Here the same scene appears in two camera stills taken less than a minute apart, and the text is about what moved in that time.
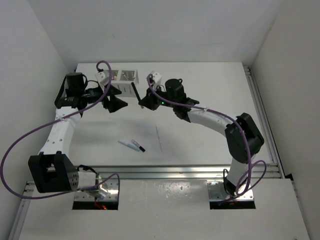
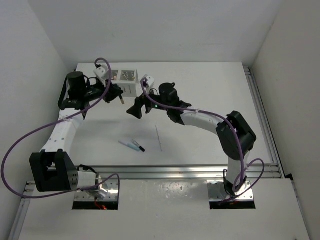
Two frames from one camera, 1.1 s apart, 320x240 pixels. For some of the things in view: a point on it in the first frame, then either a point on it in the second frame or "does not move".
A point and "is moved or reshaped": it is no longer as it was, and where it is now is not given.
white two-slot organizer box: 122,80 does not move
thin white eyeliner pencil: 159,139 does not move
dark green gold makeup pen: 136,92 is moved or reshaped
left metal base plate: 112,185 does not move
